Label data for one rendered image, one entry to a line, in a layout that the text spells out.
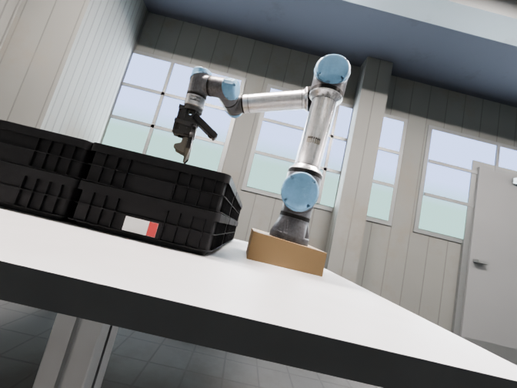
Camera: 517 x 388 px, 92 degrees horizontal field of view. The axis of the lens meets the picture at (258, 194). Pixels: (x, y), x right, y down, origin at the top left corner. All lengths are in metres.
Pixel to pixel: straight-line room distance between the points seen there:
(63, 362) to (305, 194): 0.63
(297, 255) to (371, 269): 2.21
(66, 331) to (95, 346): 0.04
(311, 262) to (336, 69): 0.64
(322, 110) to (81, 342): 0.81
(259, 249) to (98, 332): 0.56
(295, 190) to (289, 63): 2.68
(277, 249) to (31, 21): 2.76
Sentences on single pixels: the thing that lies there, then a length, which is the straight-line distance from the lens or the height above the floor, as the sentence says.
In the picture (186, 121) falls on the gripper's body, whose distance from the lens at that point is 0.98.
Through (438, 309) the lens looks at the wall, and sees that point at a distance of 3.50.
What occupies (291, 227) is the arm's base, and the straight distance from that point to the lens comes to 0.90.
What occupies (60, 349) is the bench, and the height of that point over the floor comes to 0.60.
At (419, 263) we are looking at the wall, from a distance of 3.32.
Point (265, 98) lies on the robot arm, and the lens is 1.07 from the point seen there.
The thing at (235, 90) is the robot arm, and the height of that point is 1.27.
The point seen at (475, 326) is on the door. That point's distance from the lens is 3.73.
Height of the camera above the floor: 0.80
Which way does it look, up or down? 8 degrees up
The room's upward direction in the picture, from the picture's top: 14 degrees clockwise
